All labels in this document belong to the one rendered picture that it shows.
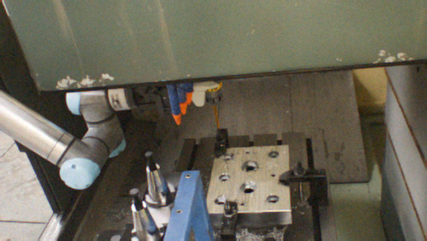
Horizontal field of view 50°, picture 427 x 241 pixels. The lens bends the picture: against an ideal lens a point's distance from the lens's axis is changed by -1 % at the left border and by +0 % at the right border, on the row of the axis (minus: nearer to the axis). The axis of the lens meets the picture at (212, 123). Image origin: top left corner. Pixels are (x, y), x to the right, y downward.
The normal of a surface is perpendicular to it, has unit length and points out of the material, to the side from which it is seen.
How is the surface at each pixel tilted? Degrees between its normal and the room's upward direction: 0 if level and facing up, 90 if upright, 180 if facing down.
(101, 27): 90
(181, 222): 0
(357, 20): 90
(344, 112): 24
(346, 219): 0
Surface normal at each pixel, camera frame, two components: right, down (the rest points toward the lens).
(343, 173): -0.18, -0.54
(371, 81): -0.12, 0.55
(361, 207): -0.15, -0.83
